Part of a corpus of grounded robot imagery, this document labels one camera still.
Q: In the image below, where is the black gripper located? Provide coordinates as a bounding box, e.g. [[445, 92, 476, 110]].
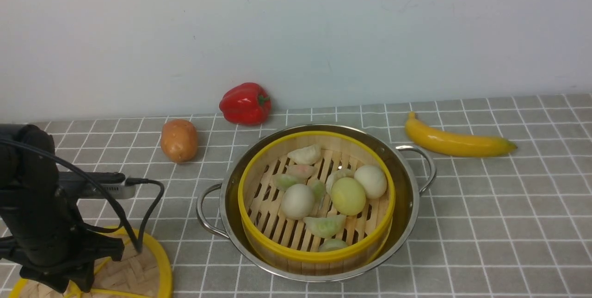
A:
[[0, 182, 125, 294]]

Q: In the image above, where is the yellow woven steamer lid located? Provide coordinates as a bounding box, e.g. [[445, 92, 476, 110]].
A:
[[9, 228, 173, 298]]

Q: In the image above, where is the yellow bamboo steamer basket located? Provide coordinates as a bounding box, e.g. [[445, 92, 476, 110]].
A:
[[236, 124, 397, 276]]

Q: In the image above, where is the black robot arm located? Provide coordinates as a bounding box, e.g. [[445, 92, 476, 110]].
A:
[[0, 124, 124, 293]]

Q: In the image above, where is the brown potato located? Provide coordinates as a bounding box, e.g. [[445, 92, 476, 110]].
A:
[[160, 119, 198, 164]]

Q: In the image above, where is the white round bun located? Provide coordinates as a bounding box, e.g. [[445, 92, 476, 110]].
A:
[[354, 165, 388, 199], [280, 184, 315, 220]]

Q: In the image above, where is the red bell pepper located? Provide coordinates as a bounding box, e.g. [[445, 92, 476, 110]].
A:
[[219, 82, 272, 126]]

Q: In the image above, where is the white dumpling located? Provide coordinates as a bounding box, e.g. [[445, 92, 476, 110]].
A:
[[287, 144, 322, 166]]

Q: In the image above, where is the pale green dumpling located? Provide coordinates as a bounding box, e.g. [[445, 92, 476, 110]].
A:
[[302, 214, 347, 239]]

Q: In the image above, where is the yellow round bun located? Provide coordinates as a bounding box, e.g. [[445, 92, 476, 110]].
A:
[[330, 177, 366, 216]]

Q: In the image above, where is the yellow banana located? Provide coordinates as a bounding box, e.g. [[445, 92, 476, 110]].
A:
[[405, 111, 518, 157]]

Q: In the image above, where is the grey checked tablecloth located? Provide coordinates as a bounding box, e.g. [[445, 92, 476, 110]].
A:
[[37, 93, 592, 298]]

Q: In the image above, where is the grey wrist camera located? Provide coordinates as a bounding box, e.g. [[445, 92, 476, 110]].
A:
[[58, 172, 137, 200]]

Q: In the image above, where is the black cable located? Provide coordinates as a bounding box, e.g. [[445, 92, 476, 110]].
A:
[[0, 138, 166, 253]]

